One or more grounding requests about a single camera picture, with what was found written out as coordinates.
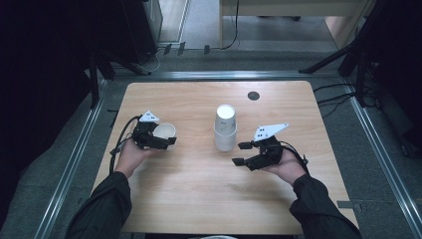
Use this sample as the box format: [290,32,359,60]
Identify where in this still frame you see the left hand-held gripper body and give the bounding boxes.
[131,110,169,150]

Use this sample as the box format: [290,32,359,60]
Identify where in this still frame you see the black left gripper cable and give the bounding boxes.
[108,115,142,174]

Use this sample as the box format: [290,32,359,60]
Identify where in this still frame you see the black cabinet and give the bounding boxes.
[119,0,159,66]

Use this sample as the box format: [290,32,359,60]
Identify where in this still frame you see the black floor cables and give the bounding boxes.
[313,83,356,120]

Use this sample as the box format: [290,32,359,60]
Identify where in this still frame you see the metal floor rail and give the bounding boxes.
[112,70,342,81]
[342,78,422,239]
[34,79,108,239]

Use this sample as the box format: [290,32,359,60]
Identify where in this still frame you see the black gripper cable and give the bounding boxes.
[280,140,310,175]
[108,115,142,174]

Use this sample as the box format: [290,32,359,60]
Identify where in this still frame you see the white printed paper cup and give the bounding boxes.
[152,122,178,151]
[214,104,238,134]

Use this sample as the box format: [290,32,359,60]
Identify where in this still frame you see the person's right hand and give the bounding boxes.
[262,147,309,187]

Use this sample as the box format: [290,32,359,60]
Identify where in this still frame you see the grey tape strip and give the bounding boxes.
[335,199,363,213]

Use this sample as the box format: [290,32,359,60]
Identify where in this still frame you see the white floor cable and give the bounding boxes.
[138,46,166,74]

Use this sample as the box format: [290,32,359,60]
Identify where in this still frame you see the person's left hand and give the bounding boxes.
[113,138,160,179]

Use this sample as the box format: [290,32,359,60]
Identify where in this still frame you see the light wooden desk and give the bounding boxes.
[218,0,377,50]

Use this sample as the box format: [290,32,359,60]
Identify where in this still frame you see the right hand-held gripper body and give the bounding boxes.
[247,122,290,171]

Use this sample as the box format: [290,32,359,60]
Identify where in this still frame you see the black metal stand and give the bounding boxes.
[87,49,153,110]

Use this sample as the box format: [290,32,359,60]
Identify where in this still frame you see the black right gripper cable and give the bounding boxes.
[280,140,310,175]

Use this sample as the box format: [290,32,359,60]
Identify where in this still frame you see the black hanging cable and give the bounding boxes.
[220,0,241,51]

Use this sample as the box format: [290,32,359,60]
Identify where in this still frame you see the black tripod stand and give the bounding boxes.
[298,0,381,108]

